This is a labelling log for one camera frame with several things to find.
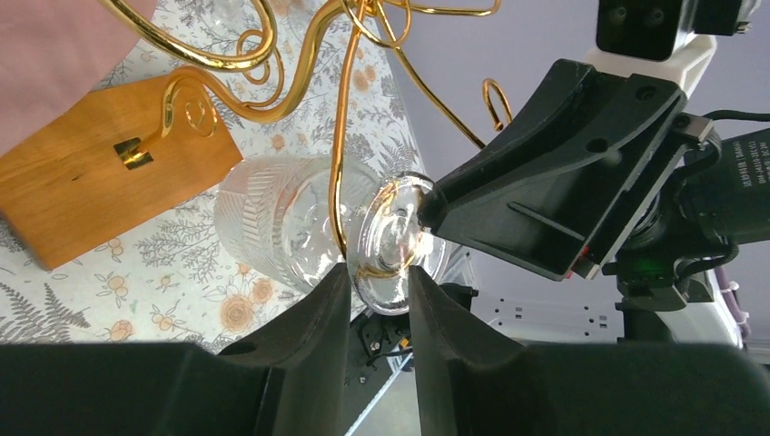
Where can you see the orange wooden rack base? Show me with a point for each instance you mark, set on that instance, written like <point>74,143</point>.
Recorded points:
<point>64,190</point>

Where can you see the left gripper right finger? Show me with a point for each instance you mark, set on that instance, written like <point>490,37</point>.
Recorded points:
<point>473,380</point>

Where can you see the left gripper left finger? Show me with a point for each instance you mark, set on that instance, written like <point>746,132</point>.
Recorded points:
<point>286,378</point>

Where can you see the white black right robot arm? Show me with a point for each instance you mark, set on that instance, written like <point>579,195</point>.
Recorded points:
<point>731,199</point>

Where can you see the pink shorts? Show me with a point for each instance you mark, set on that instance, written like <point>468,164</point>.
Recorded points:
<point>52,54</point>

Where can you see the wine glass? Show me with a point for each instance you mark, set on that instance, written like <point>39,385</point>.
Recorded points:
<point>272,213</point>

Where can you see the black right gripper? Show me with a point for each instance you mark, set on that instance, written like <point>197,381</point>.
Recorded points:
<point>594,164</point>

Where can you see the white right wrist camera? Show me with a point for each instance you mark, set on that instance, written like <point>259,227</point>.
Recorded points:
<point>671,40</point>

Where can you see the floral table mat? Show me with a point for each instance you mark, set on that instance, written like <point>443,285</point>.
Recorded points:
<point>285,78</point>

